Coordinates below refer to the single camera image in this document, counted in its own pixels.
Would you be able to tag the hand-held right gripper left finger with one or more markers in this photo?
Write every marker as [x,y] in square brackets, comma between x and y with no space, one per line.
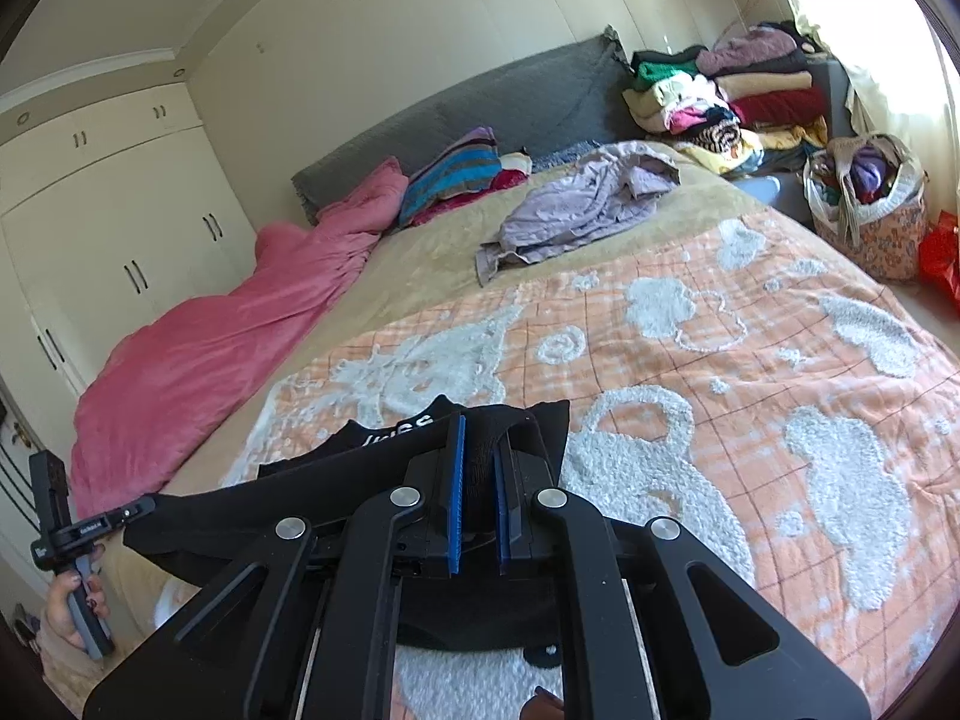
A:
[456,495]

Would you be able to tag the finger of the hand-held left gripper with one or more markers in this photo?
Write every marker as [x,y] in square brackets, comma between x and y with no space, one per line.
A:
[135,511]

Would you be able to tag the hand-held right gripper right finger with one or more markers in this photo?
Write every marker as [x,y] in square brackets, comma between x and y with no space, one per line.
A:
[506,510]

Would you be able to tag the black sweater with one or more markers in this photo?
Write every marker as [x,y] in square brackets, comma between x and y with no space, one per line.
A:
[352,472]

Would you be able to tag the pile of folded clothes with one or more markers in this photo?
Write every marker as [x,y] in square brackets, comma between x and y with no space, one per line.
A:
[727,97]

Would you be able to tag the floral bag of clothes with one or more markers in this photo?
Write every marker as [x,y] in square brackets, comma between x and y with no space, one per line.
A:
[870,195]

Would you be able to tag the person's left hand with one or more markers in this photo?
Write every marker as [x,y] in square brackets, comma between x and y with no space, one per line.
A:
[60,615]

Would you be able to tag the pink duvet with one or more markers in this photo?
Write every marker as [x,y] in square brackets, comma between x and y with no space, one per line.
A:
[225,345]

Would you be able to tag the beige bed sheet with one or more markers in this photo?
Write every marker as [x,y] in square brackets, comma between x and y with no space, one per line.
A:
[435,277]

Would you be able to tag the orange patterned fleece blanket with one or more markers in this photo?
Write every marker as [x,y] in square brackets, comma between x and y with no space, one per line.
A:
[675,360]

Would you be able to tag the white wardrobe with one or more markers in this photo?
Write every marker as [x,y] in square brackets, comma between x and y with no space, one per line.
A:
[112,210]

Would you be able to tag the crumpled lilac garment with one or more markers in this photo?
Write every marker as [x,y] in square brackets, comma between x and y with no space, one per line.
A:
[577,210]

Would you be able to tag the striped pillow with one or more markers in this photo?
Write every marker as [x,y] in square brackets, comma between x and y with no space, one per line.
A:
[450,180]

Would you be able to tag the magenta cloth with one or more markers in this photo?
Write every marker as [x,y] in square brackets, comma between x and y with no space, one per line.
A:
[511,180]

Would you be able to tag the grey padded headboard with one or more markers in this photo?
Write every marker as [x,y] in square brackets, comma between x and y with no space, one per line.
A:
[487,97]

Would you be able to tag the red bag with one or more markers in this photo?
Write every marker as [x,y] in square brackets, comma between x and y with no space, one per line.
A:
[941,251]

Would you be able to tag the grey chair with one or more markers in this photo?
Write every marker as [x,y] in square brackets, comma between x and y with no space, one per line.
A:
[832,97]

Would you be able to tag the cream curtain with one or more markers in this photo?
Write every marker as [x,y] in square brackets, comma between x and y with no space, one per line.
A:
[885,37]

